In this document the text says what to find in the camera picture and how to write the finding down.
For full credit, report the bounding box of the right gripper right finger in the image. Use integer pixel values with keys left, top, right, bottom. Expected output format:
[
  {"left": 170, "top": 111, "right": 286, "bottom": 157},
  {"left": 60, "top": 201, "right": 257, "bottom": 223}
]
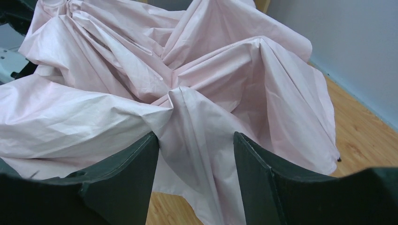
[{"left": 233, "top": 132, "right": 398, "bottom": 225}]

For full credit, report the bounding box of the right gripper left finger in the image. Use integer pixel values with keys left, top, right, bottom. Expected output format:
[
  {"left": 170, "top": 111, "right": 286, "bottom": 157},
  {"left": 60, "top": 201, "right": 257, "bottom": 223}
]
[{"left": 0, "top": 132, "right": 159, "bottom": 225}]

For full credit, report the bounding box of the pink folding umbrella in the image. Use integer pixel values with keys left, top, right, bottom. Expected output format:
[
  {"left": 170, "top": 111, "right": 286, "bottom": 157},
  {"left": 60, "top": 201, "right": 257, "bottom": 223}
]
[{"left": 0, "top": 0, "right": 339, "bottom": 225}]

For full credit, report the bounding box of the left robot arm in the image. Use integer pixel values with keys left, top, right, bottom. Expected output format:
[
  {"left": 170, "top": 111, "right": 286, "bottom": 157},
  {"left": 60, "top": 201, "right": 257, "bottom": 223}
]
[{"left": 0, "top": 0, "right": 37, "bottom": 84}]

